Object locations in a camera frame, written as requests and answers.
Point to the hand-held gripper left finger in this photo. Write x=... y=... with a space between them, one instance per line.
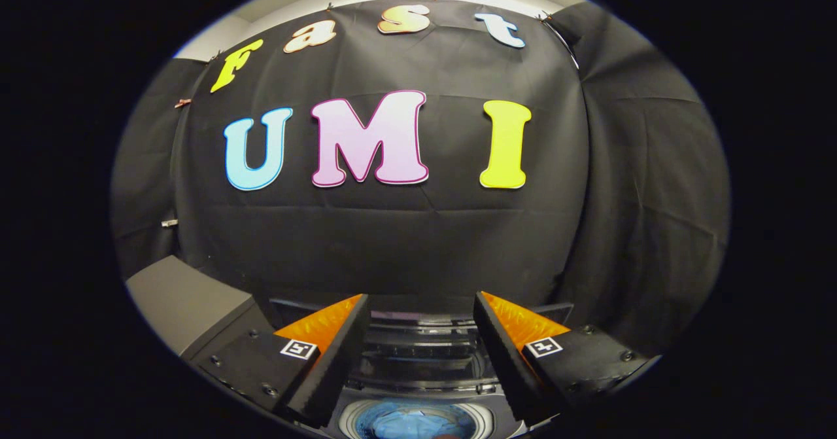
x=327 y=373

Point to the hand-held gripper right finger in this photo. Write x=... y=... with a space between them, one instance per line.
x=507 y=360

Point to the grey washing machine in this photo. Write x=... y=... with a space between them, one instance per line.
x=348 y=419

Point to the dark washing machine lid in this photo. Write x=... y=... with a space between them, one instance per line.
x=418 y=354

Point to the light blue polo shirt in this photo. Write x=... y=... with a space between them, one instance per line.
x=405 y=424

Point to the pink clip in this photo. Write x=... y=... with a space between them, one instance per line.
x=183 y=103

